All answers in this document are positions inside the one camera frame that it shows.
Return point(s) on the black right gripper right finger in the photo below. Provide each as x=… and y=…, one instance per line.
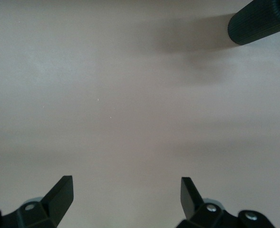
x=189, y=197

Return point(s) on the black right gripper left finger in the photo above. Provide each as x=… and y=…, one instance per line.
x=56, y=197

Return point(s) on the black ribbed cylinder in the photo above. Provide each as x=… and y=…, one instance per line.
x=253, y=23

